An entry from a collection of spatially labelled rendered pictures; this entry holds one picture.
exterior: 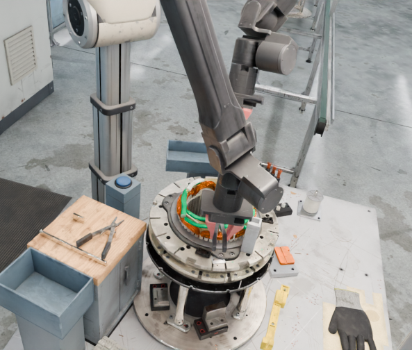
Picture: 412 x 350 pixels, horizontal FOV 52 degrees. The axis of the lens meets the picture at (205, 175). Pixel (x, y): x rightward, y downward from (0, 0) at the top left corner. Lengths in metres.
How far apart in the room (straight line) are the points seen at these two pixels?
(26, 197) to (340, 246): 1.87
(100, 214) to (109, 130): 0.33
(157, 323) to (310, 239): 0.63
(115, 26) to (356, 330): 1.04
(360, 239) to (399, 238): 1.39
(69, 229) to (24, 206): 1.66
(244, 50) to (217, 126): 0.25
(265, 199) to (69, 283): 0.51
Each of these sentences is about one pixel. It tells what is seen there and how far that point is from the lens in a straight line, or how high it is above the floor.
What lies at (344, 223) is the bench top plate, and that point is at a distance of 1.66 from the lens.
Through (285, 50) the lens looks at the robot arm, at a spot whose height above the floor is 1.53.
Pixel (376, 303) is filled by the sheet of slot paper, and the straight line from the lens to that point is 1.45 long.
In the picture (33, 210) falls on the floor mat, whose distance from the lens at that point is 2.67.
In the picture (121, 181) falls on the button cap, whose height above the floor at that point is 1.04.
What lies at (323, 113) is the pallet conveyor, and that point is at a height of 0.76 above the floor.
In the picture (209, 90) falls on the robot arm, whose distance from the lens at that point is 0.64.
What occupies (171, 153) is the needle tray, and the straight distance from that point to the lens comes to 1.36.
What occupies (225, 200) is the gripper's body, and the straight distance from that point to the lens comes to 0.80.
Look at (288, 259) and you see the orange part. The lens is 1.41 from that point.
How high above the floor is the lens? 1.82
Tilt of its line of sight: 38 degrees down
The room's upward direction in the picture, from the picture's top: 9 degrees clockwise
